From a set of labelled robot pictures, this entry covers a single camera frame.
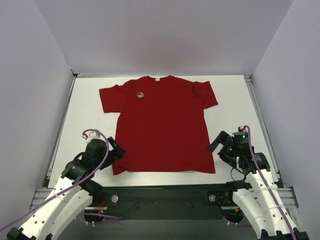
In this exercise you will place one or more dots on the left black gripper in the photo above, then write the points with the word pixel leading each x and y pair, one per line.
pixel 114 152

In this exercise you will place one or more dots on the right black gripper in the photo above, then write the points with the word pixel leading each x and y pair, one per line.
pixel 221 141

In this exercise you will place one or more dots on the red cloth garment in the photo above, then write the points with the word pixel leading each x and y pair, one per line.
pixel 165 131

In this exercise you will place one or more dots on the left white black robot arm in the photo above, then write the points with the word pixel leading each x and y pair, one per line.
pixel 74 191

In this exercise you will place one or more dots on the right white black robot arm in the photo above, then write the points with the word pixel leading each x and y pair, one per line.
pixel 256 195

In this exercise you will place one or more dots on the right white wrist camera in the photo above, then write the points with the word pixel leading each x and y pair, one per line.
pixel 243 128

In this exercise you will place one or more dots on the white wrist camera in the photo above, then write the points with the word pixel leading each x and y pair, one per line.
pixel 243 128
pixel 89 135

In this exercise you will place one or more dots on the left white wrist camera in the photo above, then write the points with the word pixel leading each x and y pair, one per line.
pixel 89 135

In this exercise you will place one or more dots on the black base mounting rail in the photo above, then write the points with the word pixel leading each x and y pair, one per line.
pixel 167 202

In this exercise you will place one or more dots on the aluminium frame rail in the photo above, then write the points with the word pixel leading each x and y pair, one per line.
pixel 288 197

